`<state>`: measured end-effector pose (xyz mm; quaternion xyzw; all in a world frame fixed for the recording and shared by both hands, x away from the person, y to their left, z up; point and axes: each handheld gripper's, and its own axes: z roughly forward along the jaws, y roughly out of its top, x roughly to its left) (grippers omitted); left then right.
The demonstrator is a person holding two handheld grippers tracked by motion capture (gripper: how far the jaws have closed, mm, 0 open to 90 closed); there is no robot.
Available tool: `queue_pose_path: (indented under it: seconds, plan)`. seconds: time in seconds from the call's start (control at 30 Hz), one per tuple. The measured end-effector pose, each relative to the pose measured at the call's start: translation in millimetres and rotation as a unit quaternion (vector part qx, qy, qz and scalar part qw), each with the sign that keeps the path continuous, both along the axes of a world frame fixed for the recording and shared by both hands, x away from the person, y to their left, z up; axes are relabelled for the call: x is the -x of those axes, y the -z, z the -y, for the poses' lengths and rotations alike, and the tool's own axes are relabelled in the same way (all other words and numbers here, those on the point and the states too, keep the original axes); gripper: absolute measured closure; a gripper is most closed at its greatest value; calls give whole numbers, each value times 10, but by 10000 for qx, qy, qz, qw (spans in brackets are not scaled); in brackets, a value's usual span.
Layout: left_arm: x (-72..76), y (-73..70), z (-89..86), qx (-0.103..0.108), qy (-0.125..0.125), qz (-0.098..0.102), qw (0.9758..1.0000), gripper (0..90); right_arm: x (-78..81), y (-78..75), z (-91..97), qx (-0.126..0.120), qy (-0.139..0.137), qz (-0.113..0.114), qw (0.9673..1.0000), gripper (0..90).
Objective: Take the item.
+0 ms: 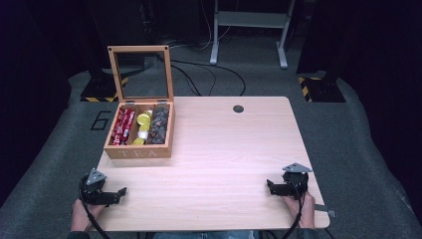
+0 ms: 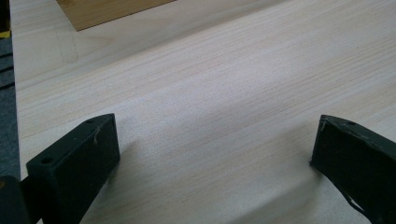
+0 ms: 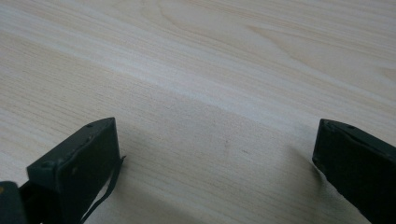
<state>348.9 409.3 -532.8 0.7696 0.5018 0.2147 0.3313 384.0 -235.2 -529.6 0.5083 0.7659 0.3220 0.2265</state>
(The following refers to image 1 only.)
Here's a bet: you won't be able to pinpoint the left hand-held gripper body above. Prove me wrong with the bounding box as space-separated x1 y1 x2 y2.
80 167 113 206

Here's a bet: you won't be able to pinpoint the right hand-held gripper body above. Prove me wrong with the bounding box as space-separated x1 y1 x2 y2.
281 161 314 200

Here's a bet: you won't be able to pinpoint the person's left hand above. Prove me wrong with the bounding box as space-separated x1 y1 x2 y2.
70 198 106 233

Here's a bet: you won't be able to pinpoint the person's right hand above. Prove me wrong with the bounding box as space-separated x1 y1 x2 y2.
284 190 317 230

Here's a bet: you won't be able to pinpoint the wooden tea box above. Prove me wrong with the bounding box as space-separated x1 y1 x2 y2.
103 45 176 160

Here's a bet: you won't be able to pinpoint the row of red packets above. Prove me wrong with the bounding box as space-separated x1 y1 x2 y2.
110 107 136 146

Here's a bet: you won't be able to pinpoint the pile of dark wrapped packets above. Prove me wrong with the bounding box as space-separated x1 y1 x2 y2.
146 106 170 145

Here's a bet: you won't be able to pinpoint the yellow packets in box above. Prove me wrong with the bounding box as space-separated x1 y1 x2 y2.
132 110 154 146

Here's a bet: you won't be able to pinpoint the black base with hazard tape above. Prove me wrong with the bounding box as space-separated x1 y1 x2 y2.
297 76 346 104
80 70 129 104

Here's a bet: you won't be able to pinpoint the white metal stand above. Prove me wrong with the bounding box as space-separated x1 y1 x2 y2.
209 0 297 70

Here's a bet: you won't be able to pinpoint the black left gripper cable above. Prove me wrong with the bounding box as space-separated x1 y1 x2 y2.
78 174 112 239

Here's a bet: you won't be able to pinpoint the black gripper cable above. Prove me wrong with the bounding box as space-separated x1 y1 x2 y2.
281 178 308 239
78 174 112 239

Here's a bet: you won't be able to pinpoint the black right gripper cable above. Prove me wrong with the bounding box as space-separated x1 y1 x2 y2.
281 178 308 239

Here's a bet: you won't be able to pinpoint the grey metal bracket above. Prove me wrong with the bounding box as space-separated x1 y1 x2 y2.
314 203 337 219

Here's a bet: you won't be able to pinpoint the long black floor cable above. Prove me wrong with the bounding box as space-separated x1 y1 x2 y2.
169 59 247 98

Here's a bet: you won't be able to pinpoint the short black floor cable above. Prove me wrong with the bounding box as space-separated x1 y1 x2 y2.
169 63 203 98

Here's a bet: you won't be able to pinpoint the white cables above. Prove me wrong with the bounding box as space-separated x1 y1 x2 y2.
172 0 233 52

